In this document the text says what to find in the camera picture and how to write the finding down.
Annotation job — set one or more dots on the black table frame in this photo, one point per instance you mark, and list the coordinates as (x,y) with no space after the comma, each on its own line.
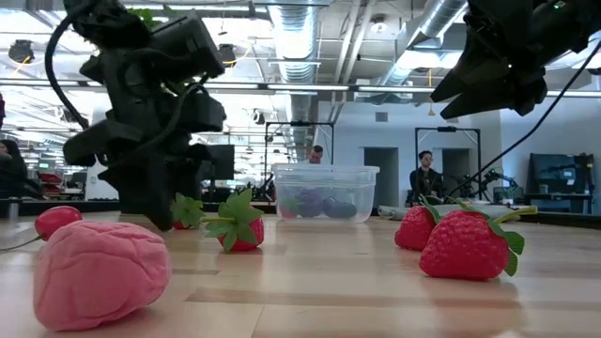
(47,206)

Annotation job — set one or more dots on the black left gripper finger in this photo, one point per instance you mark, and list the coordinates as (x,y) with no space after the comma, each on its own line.
(195,173)
(145,197)

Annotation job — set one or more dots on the red toy cherry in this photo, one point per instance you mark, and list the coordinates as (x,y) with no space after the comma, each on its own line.
(56,219)

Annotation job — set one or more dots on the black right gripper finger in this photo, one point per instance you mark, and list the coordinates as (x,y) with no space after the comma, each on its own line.
(488,101)
(479,75)

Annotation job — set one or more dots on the person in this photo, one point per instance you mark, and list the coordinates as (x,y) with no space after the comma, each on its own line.
(316,155)
(425,180)
(11,169)

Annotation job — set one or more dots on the black ceiling speaker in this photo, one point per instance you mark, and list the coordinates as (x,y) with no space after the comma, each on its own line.
(230,54)
(21,50)

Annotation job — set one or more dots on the folded grey cloth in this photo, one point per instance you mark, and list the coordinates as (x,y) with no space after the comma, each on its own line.
(387,213)

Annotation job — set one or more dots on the pink brain-shaped soft toy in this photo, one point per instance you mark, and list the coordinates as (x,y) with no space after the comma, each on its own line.
(98,274)

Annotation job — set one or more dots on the clear plastic tupperware container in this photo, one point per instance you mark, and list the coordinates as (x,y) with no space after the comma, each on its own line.
(328,178)

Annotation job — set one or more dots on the silver ventilation duct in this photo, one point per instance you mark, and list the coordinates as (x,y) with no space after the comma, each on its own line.
(295,42)
(436,19)

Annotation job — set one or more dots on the purple toy grapes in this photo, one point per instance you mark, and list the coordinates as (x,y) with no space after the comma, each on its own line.
(310,202)

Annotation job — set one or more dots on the purple toy eggplant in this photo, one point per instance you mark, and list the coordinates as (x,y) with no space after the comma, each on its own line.
(340,210)

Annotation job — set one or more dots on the ceiling light strip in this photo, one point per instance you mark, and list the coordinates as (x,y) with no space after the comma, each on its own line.
(399,89)
(282,87)

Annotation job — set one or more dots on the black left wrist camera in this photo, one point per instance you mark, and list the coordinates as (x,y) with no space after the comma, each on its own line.
(188,47)

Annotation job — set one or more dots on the dark display screen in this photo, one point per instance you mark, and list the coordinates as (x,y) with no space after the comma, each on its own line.
(559,173)

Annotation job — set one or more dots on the red plastic strawberry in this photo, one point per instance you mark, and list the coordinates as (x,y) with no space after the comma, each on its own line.
(413,230)
(239,225)
(462,246)
(287,209)
(190,211)

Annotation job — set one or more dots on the black metal rig frame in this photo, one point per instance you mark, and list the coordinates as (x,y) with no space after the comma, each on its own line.
(469,128)
(300,123)

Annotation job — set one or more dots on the black computer monitor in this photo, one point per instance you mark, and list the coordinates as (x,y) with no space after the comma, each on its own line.
(223,162)

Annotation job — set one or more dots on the small black background robot arm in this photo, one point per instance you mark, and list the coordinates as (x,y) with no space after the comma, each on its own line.
(493,178)

